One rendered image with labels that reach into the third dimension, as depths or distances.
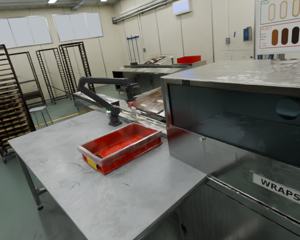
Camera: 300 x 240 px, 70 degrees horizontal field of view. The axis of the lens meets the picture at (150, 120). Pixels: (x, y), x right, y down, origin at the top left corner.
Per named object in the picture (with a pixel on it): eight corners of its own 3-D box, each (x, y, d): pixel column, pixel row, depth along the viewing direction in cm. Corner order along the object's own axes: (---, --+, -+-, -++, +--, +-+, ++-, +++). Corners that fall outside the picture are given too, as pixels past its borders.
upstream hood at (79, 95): (74, 97, 336) (72, 92, 333) (85, 95, 345) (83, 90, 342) (105, 111, 236) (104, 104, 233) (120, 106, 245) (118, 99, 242)
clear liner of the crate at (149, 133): (79, 158, 143) (75, 145, 140) (135, 132, 171) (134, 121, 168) (103, 176, 118) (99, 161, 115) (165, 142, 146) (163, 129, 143)
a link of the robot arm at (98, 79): (80, 82, 183) (81, 83, 174) (80, 75, 182) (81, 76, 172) (128, 84, 200) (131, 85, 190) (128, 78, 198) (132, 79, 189)
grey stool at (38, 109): (53, 123, 520) (47, 105, 505) (48, 128, 486) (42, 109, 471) (38, 125, 518) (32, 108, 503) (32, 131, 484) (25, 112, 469)
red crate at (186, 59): (176, 63, 549) (176, 58, 545) (185, 61, 569) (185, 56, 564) (192, 63, 510) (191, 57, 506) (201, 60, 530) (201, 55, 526)
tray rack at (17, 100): (4, 164, 343) (-47, 50, 283) (5, 152, 392) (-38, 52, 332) (44, 151, 370) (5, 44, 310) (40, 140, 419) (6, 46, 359)
